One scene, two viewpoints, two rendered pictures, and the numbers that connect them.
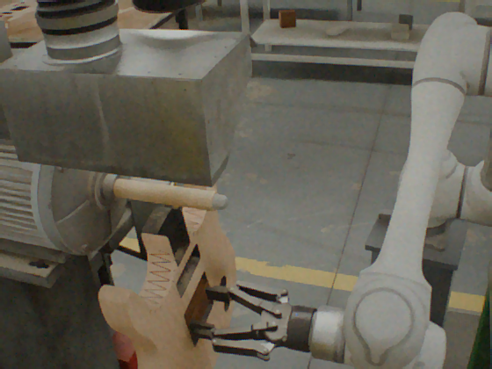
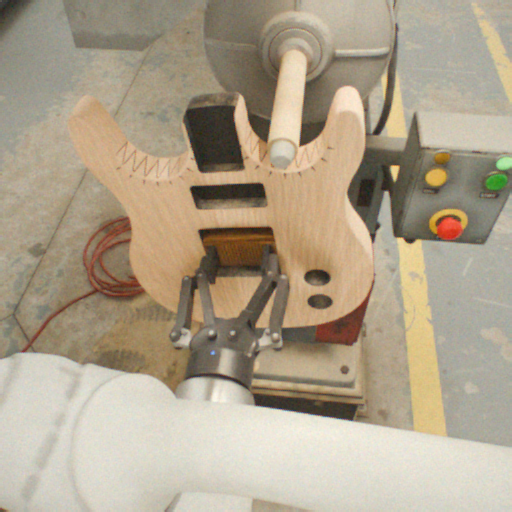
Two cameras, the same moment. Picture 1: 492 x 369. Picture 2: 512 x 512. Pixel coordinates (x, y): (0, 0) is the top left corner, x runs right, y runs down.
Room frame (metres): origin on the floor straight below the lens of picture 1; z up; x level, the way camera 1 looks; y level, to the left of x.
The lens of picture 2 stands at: (0.62, -0.35, 1.57)
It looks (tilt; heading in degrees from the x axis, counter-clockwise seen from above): 49 degrees down; 75
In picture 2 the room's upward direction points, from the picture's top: straight up
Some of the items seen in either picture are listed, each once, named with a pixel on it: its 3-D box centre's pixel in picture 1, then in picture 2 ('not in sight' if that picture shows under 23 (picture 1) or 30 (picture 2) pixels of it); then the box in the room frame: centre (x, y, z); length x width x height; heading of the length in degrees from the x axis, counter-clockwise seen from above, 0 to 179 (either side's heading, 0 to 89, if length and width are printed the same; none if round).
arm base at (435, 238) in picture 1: (415, 219); not in sight; (1.34, -0.51, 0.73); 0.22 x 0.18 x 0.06; 61
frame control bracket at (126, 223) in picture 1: (123, 220); (396, 151); (1.04, 0.28, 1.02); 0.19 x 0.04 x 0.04; 159
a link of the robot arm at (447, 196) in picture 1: (430, 183); not in sight; (1.33, -0.54, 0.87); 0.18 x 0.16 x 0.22; 64
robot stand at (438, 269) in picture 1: (408, 309); not in sight; (1.33, -0.53, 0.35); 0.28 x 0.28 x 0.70; 61
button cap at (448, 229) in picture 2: not in sight; (448, 225); (1.07, 0.13, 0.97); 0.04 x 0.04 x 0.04; 69
